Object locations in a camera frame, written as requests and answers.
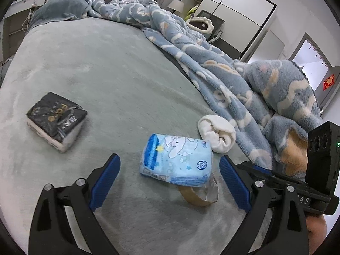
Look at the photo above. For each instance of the white dressing table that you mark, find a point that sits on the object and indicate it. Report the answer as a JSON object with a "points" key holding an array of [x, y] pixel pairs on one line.
{"points": [[24, 1]]}

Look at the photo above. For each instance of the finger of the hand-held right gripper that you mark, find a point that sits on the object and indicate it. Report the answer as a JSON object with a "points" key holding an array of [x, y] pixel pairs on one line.
{"points": [[279, 179]]}

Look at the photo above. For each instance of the grey door frame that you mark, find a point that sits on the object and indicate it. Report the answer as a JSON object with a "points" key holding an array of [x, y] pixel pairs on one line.
{"points": [[305, 47]]}

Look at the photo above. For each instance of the white cloud plush pet bed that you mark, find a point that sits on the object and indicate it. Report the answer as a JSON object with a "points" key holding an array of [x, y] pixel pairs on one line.
{"points": [[207, 21]]}

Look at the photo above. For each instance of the black framed panel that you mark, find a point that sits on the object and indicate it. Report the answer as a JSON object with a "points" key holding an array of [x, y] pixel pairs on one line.
{"points": [[217, 24]]}

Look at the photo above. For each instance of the black tissue pack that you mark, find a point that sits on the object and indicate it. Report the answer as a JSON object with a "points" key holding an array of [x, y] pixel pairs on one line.
{"points": [[55, 114]]}

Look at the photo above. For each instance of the bedside lamp with grey shade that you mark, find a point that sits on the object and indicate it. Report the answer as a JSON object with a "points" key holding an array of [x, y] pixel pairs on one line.
{"points": [[175, 5]]}

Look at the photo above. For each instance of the white wardrobe with black trim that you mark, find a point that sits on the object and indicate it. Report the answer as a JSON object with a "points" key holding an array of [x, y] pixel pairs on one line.
{"points": [[239, 5]]}

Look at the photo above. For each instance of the small white rolled socks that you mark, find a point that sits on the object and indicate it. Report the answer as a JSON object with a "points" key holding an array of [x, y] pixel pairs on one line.
{"points": [[215, 130]]}

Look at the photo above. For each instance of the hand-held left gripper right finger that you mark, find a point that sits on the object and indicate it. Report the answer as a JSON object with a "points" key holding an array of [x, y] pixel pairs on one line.
{"points": [[235, 183]]}

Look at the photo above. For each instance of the white power strip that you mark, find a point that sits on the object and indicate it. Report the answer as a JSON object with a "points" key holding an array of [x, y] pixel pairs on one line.
{"points": [[32, 7]]}

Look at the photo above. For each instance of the grey plush bed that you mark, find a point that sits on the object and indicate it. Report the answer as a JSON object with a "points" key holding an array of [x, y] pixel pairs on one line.
{"points": [[106, 71]]}

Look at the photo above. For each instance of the grey-blue pillow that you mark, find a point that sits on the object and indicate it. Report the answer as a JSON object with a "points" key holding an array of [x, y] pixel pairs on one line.
{"points": [[58, 8]]}

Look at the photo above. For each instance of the brown tape roll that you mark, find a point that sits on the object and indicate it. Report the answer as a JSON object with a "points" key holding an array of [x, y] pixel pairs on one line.
{"points": [[191, 198]]}

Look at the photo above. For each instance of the red door decoration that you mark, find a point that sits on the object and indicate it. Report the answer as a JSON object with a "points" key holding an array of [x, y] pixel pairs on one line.
{"points": [[330, 83]]}

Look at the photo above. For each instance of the yellow-green plush toy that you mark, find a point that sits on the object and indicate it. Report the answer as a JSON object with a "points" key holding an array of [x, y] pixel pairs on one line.
{"points": [[191, 12]]}

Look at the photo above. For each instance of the blue patterned fleece blanket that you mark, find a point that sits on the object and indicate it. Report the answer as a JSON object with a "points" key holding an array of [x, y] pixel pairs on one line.
{"points": [[212, 58]]}

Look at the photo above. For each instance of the person's right forearm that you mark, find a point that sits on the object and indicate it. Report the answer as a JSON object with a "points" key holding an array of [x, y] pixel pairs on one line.
{"points": [[316, 231]]}

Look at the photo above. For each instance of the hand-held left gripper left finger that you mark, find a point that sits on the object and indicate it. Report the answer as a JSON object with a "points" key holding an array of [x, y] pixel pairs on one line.
{"points": [[106, 183]]}

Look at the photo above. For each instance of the white wall panel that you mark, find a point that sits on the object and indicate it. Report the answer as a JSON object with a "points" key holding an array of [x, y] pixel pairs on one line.
{"points": [[268, 47]]}

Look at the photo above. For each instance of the blue cartoon tissue pack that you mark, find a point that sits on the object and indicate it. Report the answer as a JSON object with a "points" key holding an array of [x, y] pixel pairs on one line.
{"points": [[178, 159]]}

